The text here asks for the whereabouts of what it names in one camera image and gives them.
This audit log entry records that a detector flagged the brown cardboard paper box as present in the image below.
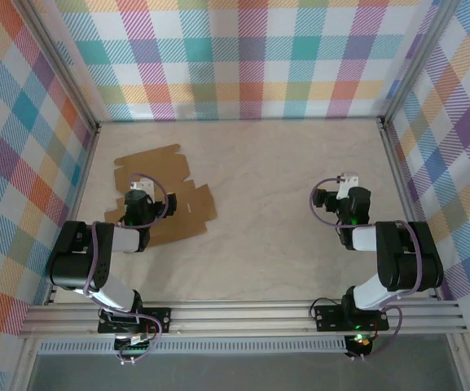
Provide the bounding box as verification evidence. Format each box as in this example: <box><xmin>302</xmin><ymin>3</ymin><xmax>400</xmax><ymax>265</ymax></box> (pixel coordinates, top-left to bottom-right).
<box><xmin>103</xmin><ymin>144</ymin><xmax>218</xmax><ymax>248</ymax></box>

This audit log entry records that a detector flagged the orange black round connector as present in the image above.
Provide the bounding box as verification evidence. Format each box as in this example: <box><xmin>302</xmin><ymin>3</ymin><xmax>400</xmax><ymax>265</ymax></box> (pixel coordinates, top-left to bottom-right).
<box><xmin>346</xmin><ymin>332</ymin><xmax>378</xmax><ymax>355</ymax></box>

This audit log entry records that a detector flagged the black green terminal block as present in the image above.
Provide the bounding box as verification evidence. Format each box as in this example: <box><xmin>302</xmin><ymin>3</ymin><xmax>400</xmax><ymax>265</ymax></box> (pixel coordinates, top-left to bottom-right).
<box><xmin>114</xmin><ymin>332</ymin><xmax>154</xmax><ymax>355</ymax></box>

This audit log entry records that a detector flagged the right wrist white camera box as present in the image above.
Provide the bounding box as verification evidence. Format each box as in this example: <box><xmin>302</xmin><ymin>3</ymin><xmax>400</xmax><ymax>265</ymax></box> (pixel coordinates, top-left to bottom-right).
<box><xmin>337</xmin><ymin>171</ymin><xmax>360</xmax><ymax>200</ymax></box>

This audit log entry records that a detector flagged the aluminium table side rail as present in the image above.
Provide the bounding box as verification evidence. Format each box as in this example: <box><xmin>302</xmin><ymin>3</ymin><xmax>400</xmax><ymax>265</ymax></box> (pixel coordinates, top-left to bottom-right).
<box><xmin>42</xmin><ymin>121</ymin><xmax>102</xmax><ymax>306</ymax></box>
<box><xmin>380</xmin><ymin>121</ymin><xmax>441</xmax><ymax>301</ymax></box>

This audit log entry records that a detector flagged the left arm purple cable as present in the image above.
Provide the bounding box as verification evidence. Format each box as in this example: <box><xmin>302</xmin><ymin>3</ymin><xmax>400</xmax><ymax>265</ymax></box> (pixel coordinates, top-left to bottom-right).
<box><xmin>83</xmin><ymin>174</ymin><xmax>169</xmax><ymax>366</ymax></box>

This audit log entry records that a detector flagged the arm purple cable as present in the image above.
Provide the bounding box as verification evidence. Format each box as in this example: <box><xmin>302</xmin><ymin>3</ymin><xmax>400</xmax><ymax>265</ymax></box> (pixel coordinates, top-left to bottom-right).
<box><xmin>83</xmin><ymin>174</ymin><xmax>169</xmax><ymax>366</ymax></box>
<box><xmin>310</xmin><ymin>174</ymin><xmax>425</xmax><ymax>362</ymax></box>

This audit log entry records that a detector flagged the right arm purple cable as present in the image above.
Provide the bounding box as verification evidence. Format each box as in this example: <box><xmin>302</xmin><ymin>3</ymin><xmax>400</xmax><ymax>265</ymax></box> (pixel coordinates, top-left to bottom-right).
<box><xmin>310</xmin><ymin>174</ymin><xmax>425</xmax><ymax>362</ymax></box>

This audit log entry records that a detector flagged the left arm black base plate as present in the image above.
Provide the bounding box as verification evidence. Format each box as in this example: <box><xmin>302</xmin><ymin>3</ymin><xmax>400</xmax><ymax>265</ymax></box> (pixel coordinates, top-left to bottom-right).
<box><xmin>98</xmin><ymin>307</ymin><xmax>173</xmax><ymax>335</ymax></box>

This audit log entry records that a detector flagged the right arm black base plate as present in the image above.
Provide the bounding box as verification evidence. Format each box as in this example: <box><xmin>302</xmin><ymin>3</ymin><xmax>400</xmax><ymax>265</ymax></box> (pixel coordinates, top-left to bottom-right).
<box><xmin>314</xmin><ymin>304</ymin><xmax>390</xmax><ymax>332</ymax></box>

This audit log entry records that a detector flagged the long aluminium mounting rail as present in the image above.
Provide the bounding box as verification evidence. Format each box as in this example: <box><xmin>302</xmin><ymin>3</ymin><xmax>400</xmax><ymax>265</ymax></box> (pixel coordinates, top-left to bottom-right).
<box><xmin>18</xmin><ymin>300</ymin><xmax>468</xmax><ymax>340</ymax></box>

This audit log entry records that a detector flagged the grey slotted cable duct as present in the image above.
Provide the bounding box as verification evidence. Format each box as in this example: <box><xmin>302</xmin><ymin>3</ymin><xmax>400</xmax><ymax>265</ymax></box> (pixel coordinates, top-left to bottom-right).
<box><xmin>38</xmin><ymin>340</ymin><xmax>348</xmax><ymax>354</ymax></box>

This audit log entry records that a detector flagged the aluminium frame post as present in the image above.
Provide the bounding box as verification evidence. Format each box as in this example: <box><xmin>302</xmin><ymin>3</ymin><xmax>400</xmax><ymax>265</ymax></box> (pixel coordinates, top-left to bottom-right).
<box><xmin>14</xmin><ymin>0</ymin><xmax>101</xmax><ymax>131</ymax></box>
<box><xmin>379</xmin><ymin>0</ymin><xmax>463</xmax><ymax>127</ymax></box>

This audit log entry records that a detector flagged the aluminium frame leg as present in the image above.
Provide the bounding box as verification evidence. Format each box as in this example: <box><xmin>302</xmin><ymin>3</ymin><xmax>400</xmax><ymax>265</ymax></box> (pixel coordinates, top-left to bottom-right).
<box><xmin>9</xmin><ymin>336</ymin><xmax>42</xmax><ymax>391</ymax></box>
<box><xmin>446</xmin><ymin>333</ymin><xmax>470</xmax><ymax>391</ymax></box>

